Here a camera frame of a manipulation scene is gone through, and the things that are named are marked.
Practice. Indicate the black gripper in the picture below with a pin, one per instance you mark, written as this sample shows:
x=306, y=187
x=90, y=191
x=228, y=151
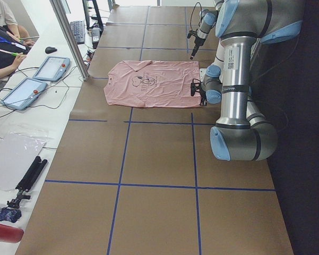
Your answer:
x=198, y=41
x=200, y=89

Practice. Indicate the pink Snoopy t-shirt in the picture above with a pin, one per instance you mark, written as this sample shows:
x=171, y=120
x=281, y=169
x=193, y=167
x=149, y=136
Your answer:
x=152, y=84

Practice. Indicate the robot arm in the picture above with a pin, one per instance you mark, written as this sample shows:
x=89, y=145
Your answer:
x=242, y=131
x=208, y=19

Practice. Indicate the black keyboard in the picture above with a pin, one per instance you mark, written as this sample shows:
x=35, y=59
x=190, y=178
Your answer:
x=78, y=31

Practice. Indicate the far teach pendant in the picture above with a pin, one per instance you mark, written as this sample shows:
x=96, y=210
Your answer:
x=52, y=69

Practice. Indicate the teach pendant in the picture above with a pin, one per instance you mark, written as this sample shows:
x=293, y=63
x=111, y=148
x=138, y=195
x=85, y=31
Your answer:
x=24, y=94
x=52, y=69

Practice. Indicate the black computer mouse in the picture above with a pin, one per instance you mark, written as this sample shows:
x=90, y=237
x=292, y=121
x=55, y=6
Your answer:
x=49, y=50

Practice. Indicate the near teach pendant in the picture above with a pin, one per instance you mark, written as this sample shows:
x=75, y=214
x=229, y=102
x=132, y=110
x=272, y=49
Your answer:
x=24, y=94

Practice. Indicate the person in black shirt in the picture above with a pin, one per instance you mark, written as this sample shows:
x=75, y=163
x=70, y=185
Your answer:
x=12, y=52

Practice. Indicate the black tripod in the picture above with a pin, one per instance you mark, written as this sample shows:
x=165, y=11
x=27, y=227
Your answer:
x=27, y=182

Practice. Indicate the person in beige shirt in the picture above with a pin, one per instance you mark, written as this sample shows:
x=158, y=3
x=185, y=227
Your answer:
x=8, y=21

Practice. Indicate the white plastic sheet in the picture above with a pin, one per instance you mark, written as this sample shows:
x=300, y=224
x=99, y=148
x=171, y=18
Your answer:
x=17, y=152

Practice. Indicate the blue folded umbrella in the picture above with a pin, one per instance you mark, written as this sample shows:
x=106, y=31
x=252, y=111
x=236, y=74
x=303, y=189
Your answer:
x=9, y=214

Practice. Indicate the red bottle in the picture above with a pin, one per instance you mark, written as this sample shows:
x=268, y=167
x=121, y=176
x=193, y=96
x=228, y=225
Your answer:
x=10, y=234

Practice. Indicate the aluminium frame post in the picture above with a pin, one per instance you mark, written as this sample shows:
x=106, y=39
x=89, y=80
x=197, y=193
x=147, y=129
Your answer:
x=65, y=27

